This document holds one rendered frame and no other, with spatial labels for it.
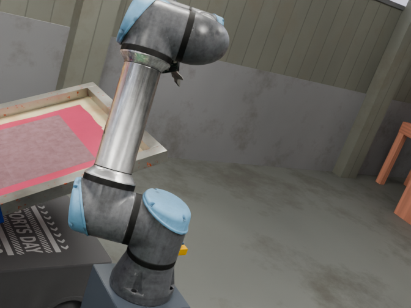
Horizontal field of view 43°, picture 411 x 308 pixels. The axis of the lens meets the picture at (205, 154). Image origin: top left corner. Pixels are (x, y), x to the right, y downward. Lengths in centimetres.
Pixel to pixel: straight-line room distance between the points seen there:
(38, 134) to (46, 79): 293
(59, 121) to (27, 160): 25
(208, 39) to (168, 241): 45
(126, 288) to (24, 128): 81
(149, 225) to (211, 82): 429
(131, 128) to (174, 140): 429
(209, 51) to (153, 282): 52
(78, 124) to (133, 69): 69
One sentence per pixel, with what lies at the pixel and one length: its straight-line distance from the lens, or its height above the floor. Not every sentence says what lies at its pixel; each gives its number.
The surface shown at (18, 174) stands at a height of 121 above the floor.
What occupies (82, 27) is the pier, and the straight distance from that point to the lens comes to 447.
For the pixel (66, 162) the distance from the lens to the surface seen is 161.
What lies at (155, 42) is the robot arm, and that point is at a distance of 114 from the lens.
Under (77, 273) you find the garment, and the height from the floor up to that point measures 92.
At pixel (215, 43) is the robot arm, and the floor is 177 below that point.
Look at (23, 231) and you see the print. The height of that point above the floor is 95.
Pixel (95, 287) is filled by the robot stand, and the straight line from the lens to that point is 129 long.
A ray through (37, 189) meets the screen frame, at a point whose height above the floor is 125.
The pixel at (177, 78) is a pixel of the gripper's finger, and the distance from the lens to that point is 181.
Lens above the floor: 192
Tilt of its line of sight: 19 degrees down
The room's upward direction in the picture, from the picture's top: 19 degrees clockwise
